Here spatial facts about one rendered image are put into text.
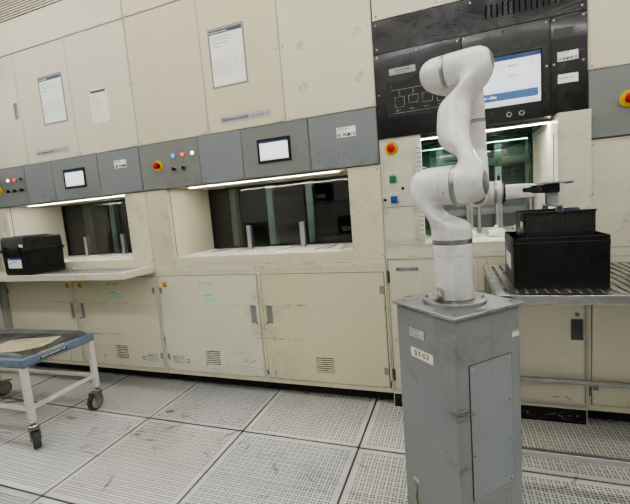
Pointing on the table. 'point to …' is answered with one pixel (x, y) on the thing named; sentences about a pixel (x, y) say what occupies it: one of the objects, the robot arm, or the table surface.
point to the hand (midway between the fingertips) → (551, 188)
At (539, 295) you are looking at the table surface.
